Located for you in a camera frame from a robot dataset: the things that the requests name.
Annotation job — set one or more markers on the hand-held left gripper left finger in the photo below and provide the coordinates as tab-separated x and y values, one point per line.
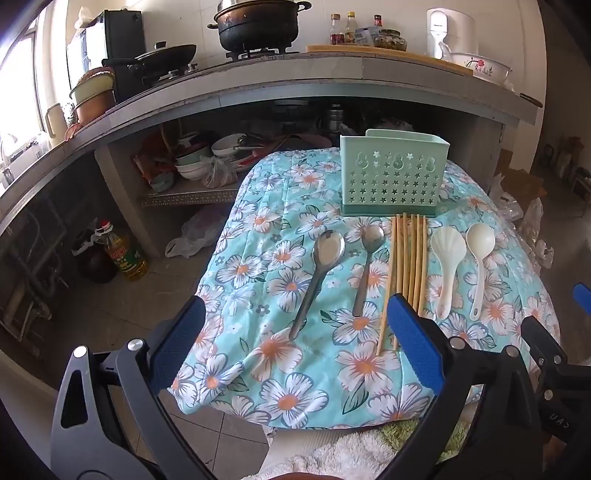
178	341

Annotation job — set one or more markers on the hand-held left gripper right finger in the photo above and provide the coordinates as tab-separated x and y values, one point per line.
413	341

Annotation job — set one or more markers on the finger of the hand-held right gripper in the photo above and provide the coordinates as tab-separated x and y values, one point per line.
545	344
584	300

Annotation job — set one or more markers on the white shell-shaped plastic spoon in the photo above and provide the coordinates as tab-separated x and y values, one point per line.
448	244

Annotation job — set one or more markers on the small metal spoon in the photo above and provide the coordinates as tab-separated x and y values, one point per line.
371	237

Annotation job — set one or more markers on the white round plastic spoon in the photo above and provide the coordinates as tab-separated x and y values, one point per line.
480	240

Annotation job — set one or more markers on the large metal spoon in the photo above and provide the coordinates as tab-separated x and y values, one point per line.
328	251

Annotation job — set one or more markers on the green perforated utensil holder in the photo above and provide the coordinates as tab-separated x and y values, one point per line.
392	184

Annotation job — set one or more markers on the crumpled clear plastic bags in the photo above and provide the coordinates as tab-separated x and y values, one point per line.
531	230

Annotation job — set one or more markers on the yellow cooking oil bottle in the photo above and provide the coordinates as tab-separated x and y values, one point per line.
127	258

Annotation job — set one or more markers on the white plastic bag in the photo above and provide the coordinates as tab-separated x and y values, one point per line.
194	235

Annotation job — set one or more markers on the dark brown jar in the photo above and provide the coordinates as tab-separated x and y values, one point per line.
94	265

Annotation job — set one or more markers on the turquoise floral quilt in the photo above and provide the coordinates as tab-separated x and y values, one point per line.
277	277

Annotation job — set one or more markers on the cardboard box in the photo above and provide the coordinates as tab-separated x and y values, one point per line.
521	182

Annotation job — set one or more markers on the fuzzy green white clothing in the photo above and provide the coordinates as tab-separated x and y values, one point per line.
323	454

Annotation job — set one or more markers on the patterned metal shelf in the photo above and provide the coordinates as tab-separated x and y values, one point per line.
184	196

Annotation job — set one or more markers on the grey drain pipes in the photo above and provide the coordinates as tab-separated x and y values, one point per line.
32	286

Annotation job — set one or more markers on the small teal bowl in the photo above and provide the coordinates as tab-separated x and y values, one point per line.
161	183

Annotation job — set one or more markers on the clear bag of dried food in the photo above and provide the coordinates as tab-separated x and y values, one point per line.
219	174

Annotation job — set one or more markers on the stack of bowls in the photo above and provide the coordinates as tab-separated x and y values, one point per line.
191	164

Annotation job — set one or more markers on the red snack packet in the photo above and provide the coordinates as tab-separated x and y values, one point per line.
150	161

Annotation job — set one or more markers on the stack of white plates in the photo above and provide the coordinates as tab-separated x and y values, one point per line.
240	162

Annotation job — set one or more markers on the white bowl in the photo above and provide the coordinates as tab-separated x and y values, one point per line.
228	145

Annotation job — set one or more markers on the pink plate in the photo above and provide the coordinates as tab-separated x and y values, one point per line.
300	142

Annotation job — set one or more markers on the stacked steel pots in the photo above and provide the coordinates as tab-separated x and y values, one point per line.
334	120

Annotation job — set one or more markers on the cream mug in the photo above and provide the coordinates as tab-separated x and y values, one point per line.
56	121

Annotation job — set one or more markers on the white floral enamel basin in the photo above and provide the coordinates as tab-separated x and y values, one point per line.
480	69

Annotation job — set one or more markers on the gas stove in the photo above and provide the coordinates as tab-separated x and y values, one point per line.
184	74

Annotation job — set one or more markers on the green enamel basin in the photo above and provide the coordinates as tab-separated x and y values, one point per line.
92	87

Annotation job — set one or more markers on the grey stone kitchen counter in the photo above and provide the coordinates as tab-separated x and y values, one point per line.
277	85

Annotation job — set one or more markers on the wooden cutting board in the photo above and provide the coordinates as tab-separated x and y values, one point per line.
415	57

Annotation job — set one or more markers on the black wok with lid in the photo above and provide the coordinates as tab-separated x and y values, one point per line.
166	54

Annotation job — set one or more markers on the white kitchen appliance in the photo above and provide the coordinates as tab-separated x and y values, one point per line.
455	30

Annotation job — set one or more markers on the blue white seasoning packet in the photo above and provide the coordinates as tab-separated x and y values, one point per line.
364	37

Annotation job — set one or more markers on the black box appliance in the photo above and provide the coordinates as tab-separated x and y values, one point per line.
122	37

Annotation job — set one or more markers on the yellow-capped glass bottle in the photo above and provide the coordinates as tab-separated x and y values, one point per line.
351	30

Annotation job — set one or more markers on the dark sauce glass bottle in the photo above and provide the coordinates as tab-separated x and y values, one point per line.
336	32

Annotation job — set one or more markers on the red-capped bottle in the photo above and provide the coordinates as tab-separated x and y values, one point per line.
378	22

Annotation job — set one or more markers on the large black cooking pot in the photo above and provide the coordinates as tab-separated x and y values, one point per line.
258	30

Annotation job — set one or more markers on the steel pot lid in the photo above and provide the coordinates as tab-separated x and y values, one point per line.
258	4

